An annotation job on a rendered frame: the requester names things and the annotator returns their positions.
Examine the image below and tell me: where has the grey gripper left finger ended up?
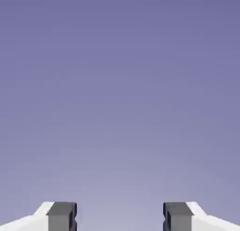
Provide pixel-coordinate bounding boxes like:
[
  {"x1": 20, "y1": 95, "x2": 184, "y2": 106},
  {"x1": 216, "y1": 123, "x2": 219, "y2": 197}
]
[{"x1": 0, "y1": 201, "x2": 78, "y2": 231}]

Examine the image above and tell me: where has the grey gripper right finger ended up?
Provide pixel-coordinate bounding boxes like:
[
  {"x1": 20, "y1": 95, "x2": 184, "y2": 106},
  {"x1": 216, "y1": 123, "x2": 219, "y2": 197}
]
[{"x1": 162, "y1": 201, "x2": 240, "y2": 231}]

